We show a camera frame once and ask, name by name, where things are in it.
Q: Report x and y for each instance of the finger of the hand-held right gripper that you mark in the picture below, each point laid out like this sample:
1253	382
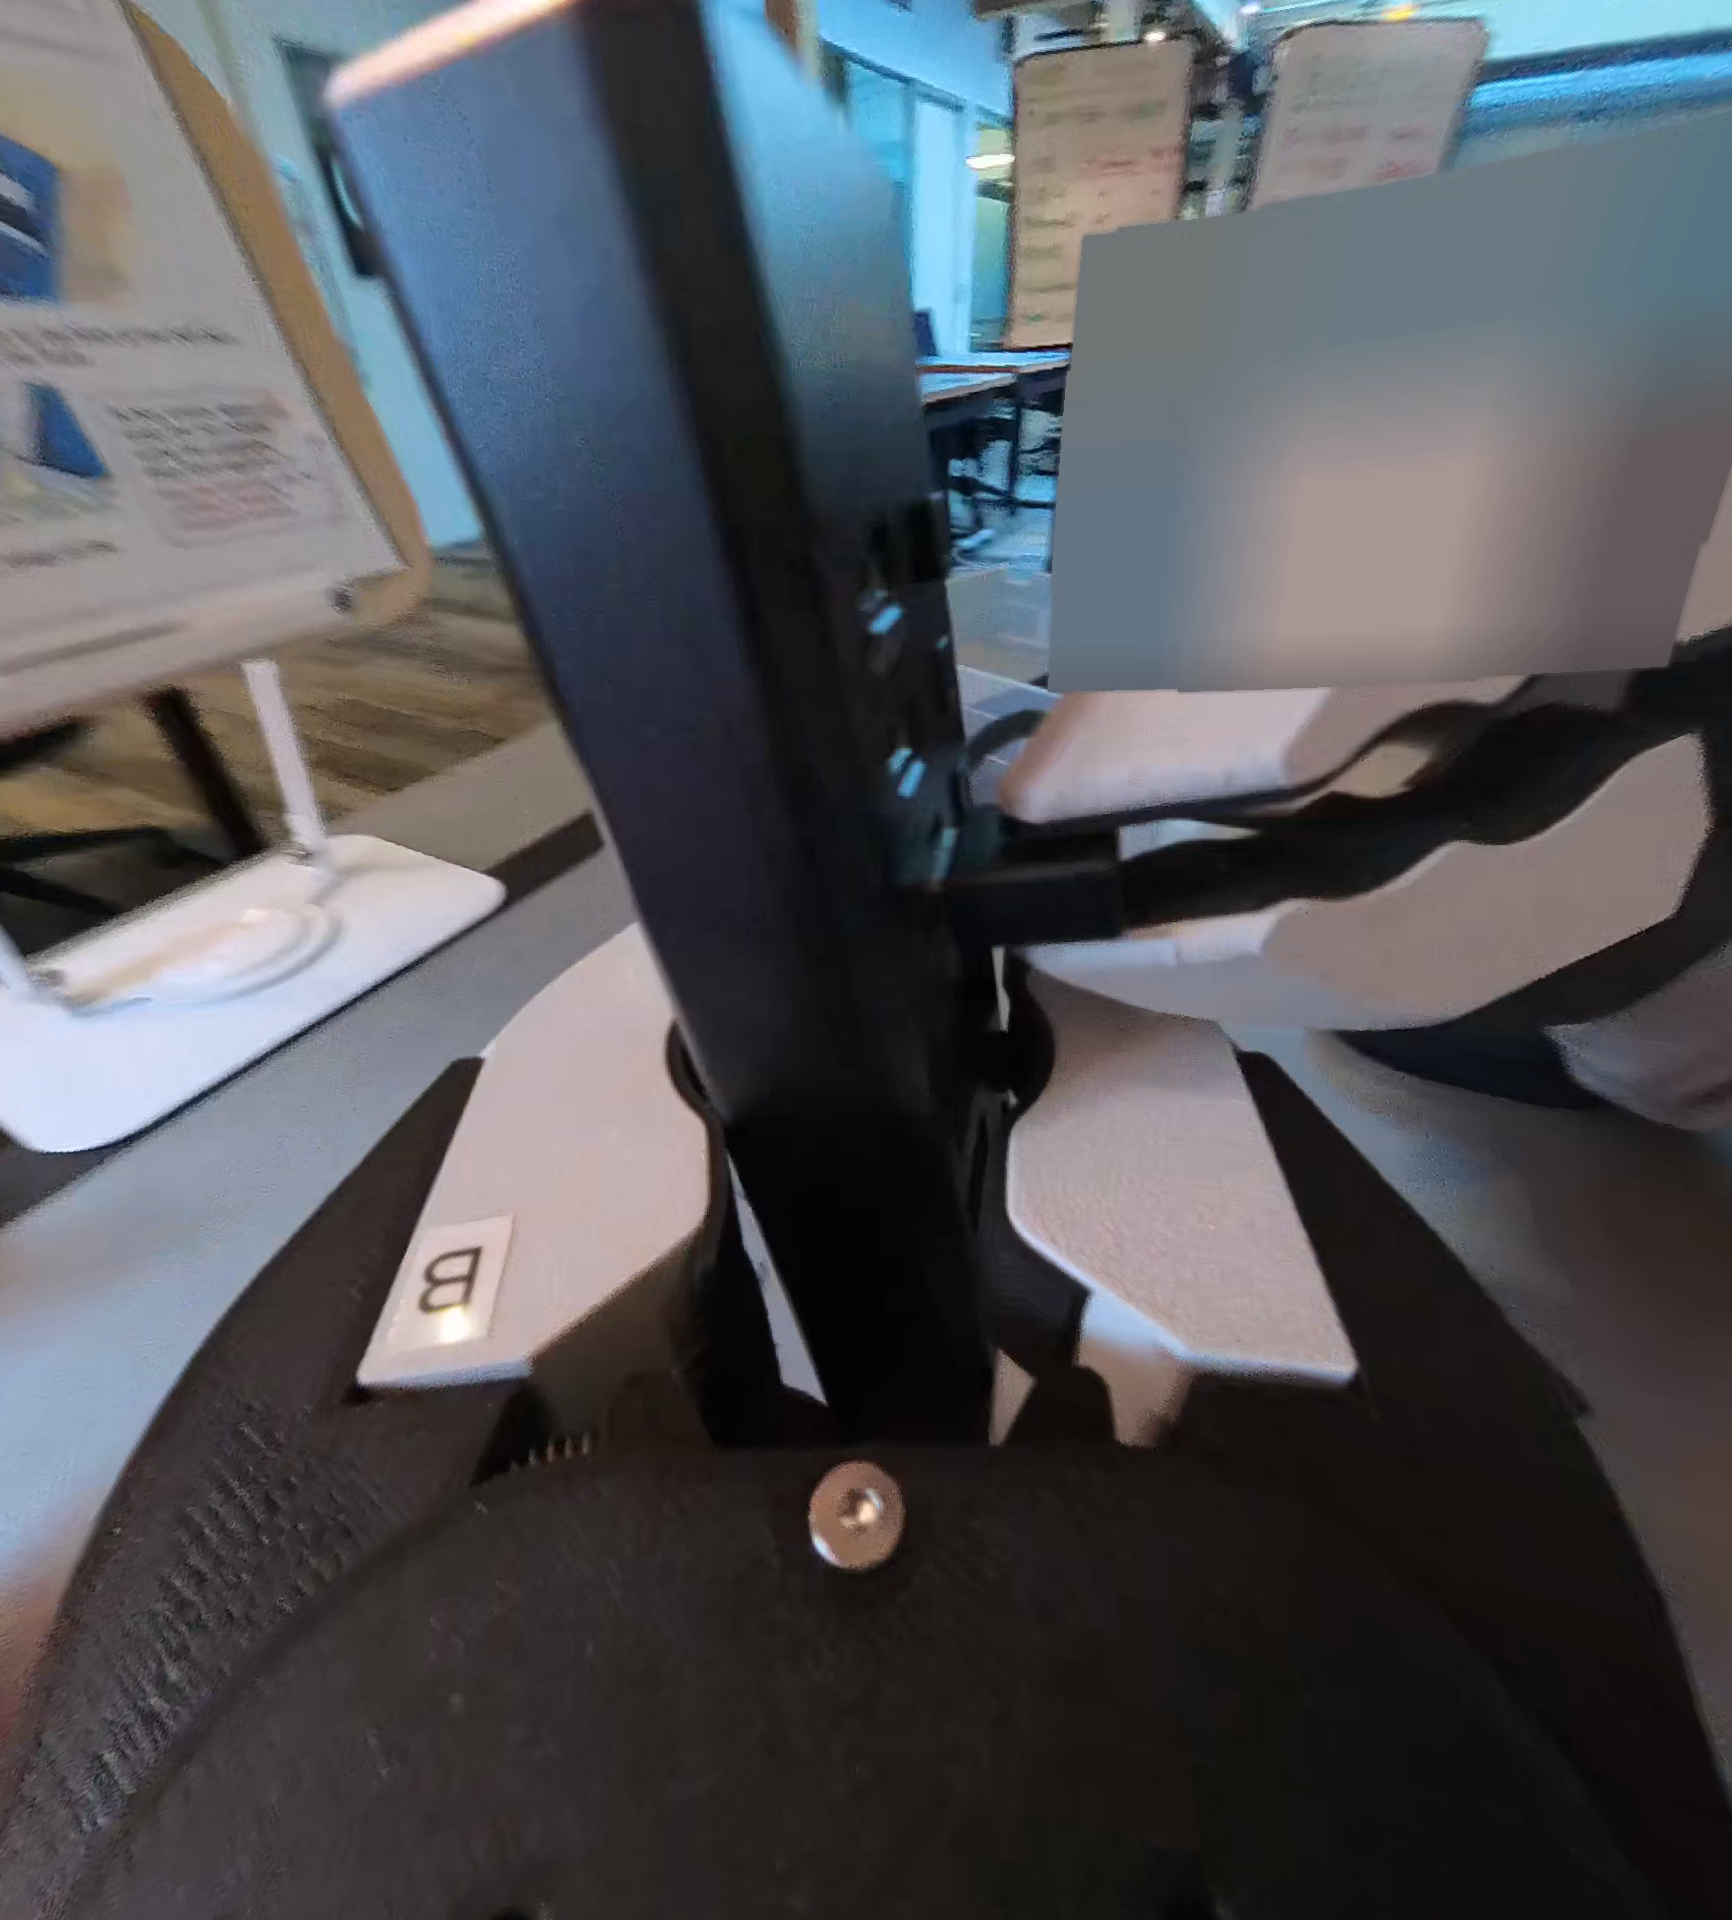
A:
1167	751
1406	961

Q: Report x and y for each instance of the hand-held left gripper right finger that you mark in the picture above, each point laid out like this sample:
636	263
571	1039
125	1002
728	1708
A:
1180	1201

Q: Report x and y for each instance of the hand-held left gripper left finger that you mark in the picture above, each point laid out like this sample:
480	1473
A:
550	1185

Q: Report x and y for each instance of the black usb hub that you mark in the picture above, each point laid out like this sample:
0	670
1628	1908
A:
627	451

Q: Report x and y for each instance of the white document stand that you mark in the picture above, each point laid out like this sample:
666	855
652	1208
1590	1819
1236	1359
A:
281	961

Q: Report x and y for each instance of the wooden office desk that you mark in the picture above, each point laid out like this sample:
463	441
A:
986	374

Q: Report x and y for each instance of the handwritten whiteboard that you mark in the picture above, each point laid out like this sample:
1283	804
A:
1098	195
1346	91

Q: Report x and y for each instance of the instruction sheet on stand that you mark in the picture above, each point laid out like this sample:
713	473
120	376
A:
382	494

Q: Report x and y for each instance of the dark door window sign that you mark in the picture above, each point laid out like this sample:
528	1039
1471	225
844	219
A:
318	151

